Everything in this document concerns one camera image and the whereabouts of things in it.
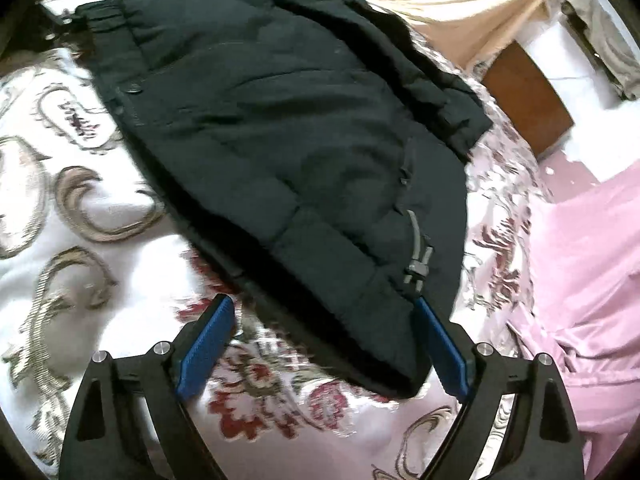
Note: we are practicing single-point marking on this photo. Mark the wooden headboard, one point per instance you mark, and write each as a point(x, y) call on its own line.
point(530, 100)

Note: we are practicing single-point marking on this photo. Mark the black jacket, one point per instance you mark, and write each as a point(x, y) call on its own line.
point(280, 140)

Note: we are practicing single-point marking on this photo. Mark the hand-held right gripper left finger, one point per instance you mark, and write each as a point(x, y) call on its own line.
point(207, 345)

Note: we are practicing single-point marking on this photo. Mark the pink curtain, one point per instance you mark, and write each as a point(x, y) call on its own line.
point(590, 285)

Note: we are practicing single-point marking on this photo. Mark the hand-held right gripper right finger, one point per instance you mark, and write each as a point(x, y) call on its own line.
point(442, 345)

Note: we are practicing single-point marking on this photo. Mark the floral satin bedspread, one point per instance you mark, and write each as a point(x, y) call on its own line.
point(100, 240)

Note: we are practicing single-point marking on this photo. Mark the khaki cloth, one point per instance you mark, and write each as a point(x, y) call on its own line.
point(610, 45)

